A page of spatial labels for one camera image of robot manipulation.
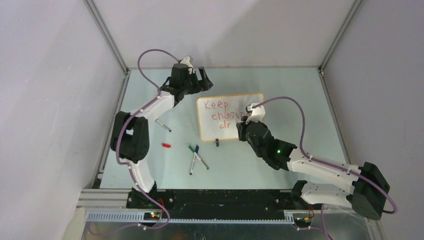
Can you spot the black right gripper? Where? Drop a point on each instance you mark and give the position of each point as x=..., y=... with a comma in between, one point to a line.
x=242, y=127

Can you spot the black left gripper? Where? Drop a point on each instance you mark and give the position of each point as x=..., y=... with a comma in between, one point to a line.
x=201, y=85

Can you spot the whiteboard with orange frame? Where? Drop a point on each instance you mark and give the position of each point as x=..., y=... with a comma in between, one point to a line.
x=218, y=115

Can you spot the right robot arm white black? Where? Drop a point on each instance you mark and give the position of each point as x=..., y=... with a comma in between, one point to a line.
x=361, y=188

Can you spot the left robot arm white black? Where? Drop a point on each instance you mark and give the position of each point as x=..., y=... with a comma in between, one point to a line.
x=130, y=138

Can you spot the black marker pen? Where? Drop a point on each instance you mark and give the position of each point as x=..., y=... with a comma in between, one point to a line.
x=163, y=125

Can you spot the blue marker pen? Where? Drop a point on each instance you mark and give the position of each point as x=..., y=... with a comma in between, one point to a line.
x=194, y=151

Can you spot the green marker pen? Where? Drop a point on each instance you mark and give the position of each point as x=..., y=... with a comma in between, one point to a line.
x=202, y=161

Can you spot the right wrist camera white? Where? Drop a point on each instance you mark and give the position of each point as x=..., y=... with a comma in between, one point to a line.
x=255, y=112

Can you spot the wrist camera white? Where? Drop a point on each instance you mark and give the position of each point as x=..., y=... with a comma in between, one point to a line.
x=187, y=60
x=255, y=112

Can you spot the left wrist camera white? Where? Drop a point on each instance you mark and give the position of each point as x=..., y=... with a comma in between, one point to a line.
x=187, y=60

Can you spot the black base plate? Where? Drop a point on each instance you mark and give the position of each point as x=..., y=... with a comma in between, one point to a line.
x=241, y=204

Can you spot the left aluminium corner post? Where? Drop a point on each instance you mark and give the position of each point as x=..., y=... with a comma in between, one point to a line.
x=106, y=34

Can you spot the aluminium corner post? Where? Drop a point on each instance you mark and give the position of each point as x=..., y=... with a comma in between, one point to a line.
x=106, y=34
x=340, y=34

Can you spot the aluminium frame rail front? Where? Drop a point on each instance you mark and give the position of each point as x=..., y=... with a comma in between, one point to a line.
x=114, y=199

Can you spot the right aluminium corner post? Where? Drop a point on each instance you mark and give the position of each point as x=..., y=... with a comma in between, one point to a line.
x=340, y=34

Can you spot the grey cable duct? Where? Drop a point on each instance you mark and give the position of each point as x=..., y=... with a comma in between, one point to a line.
x=139, y=217

